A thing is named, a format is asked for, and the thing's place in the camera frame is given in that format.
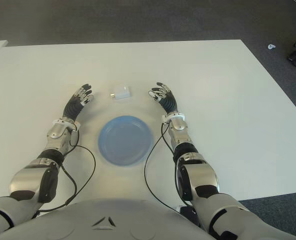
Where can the small white floor object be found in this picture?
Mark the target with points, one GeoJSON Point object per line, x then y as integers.
{"type": "Point", "coordinates": [271, 46]}

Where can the grey robot torso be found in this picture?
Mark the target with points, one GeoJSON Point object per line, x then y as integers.
{"type": "Point", "coordinates": [100, 220]}

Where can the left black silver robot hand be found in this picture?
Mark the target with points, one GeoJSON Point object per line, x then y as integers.
{"type": "Point", "coordinates": [72, 107]}

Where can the blue plastic plate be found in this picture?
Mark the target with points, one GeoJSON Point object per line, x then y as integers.
{"type": "Point", "coordinates": [125, 141]}

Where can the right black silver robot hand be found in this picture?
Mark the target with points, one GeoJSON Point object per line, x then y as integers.
{"type": "Point", "coordinates": [169, 102]}

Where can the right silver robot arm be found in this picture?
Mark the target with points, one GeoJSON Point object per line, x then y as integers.
{"type": "Point", "coordinates": [200, 175]}

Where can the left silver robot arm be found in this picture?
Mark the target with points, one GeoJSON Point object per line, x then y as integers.
{"type": "Point", "coordinates": [25, 177]}

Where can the white wall charger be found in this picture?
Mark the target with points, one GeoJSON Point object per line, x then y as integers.
{"type": "Point", "coordinates": [121, 93]}

